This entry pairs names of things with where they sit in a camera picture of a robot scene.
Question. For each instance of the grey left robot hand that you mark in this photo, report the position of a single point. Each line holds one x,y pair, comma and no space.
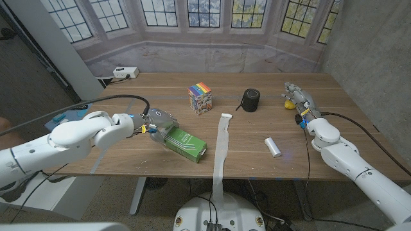
160,120

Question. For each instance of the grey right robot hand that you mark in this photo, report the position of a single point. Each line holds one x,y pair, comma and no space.
303,101

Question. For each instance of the green white carton box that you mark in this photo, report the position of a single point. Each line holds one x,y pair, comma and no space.
187,144

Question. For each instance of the white gauze bandage strip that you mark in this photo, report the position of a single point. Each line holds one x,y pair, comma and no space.
221,144

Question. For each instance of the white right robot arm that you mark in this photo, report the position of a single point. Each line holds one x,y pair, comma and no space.
353,163

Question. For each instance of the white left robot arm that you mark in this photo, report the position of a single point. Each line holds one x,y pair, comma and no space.
70,138

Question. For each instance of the white robot shoulder cover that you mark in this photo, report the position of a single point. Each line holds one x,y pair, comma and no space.
64,227

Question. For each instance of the yellow toy lemon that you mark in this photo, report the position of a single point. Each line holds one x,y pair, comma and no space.
289,105

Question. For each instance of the rainbow cube toy box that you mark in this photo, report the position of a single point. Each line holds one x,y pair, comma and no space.
200,99

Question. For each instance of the black floor power box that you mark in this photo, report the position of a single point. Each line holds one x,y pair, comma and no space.
285,226

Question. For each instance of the white cylinder roll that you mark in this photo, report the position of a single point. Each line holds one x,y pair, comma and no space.
273,147

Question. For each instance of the white power strip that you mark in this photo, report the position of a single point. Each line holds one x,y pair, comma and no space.
126,72

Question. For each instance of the dark round floor object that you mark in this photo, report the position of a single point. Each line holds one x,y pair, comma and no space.
157,183

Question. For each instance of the grey table leg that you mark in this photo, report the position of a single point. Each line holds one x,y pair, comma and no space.
303,202
138,195

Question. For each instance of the black remote control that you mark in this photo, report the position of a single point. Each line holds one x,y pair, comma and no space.
78,107

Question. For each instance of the printed window backdrop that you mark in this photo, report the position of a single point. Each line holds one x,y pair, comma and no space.
205,48

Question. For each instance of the blue stool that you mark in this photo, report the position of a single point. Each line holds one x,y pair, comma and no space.
75,115

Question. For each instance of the small white object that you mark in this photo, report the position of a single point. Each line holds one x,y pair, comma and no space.
64,121

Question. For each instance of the teal small case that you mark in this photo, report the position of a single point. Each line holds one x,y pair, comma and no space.
59,117

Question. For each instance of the white robot torso base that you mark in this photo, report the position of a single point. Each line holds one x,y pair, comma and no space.
221,215

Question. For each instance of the person bare leg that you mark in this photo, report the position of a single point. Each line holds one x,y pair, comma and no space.
6,143

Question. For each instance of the grey sneaker shoe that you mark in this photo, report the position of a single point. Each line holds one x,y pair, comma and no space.
13,194

